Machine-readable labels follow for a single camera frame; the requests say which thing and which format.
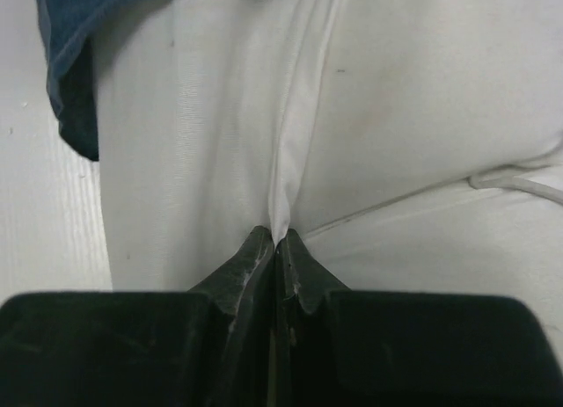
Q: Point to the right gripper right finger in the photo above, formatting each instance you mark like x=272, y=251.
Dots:
x=304, y=365

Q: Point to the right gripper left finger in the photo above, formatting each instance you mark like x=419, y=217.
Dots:
x=234, y=344

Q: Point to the white pillow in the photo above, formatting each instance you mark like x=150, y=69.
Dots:
x=411, y=143

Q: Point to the dark blue embroidered pillowcase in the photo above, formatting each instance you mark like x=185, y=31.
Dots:
x=66, y=30

